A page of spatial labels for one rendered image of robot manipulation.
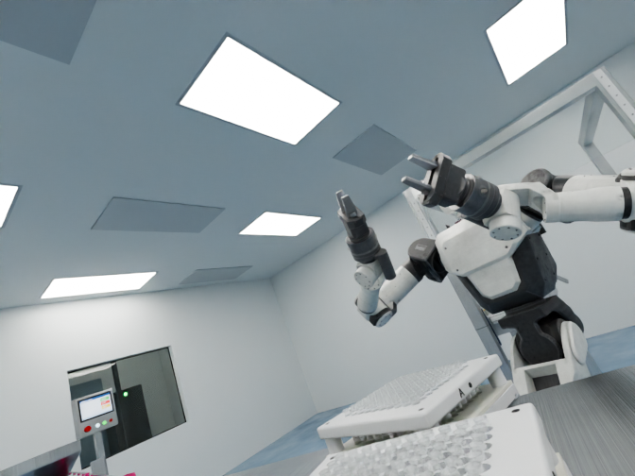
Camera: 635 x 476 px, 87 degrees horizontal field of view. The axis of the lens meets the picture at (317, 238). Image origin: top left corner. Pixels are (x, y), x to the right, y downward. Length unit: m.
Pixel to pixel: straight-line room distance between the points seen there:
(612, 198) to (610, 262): 4.46
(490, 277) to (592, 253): 4.22
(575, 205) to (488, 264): 0.34
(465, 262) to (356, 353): 5.47
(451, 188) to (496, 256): 0.38
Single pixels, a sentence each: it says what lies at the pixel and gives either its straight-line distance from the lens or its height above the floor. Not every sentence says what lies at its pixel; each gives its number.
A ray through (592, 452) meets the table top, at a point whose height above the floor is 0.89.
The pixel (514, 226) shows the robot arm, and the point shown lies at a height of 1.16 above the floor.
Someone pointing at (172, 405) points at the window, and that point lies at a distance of 5.88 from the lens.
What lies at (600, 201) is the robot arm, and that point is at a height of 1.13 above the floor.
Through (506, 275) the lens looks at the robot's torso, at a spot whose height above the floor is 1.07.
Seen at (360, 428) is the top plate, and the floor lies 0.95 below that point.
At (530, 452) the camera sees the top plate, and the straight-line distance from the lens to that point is 0.32.
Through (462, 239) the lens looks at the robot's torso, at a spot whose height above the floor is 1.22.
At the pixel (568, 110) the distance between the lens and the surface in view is 2.01.
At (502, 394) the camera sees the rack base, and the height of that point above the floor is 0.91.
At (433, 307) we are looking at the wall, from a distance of 5.70.
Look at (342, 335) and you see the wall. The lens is 6.58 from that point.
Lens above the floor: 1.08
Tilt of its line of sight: 17 degrees up
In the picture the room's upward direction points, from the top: 23 degrees counter-clockwise
